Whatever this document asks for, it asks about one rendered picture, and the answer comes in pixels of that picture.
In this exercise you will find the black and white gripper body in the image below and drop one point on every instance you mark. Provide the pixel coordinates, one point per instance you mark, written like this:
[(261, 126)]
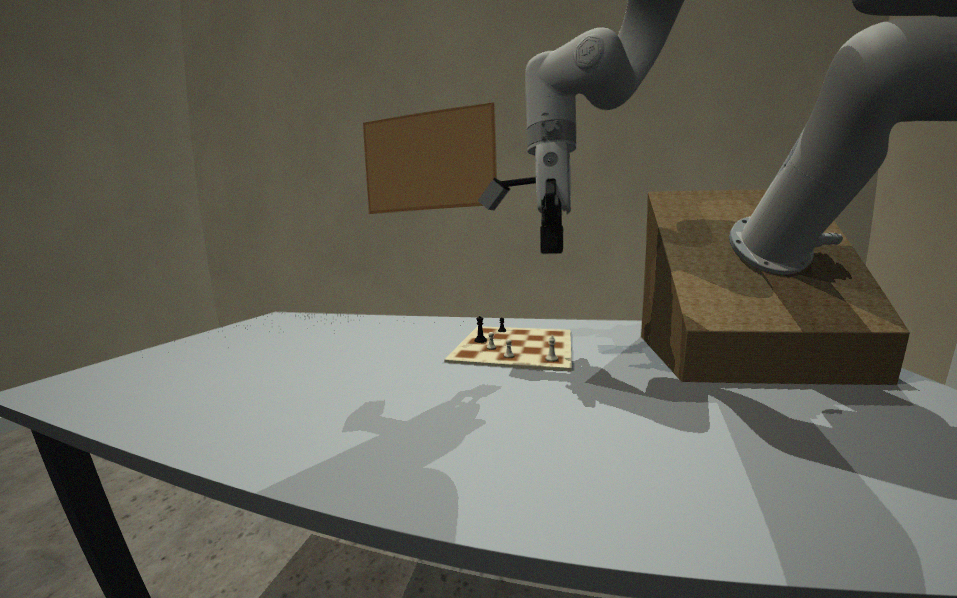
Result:
[(559, 169)]

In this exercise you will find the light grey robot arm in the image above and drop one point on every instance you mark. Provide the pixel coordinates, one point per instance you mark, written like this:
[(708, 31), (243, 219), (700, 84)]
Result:
[(899, 70)]

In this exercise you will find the wooden chessboard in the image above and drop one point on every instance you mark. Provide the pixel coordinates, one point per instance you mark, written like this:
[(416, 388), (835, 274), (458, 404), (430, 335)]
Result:
[(529, 346)]

